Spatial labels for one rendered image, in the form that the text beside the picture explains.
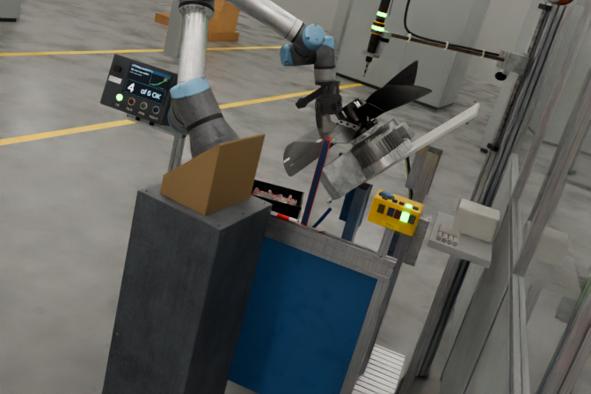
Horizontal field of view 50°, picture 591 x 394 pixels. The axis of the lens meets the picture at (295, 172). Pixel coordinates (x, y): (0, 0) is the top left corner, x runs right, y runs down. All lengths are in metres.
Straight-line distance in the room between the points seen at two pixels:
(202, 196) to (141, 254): 0.29
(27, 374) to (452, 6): 8.03
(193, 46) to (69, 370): 1.42
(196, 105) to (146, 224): 0.38
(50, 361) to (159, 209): 1.13
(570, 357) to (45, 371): 2.06
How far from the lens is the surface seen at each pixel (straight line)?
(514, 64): 2.72
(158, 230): 1.90
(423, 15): 9.75
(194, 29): 2.11
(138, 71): 2.35
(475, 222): 2.64
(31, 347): 2.90
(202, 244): 1.82
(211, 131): 1.84
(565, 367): 1.25
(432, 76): 9.71
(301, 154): 2.62
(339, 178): 2.45
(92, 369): 2.80
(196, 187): 1.82
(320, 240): 2.24
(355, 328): 2.36
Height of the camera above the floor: 1.77
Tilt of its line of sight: 19 degrees down
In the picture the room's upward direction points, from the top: 15 degrees clockwise
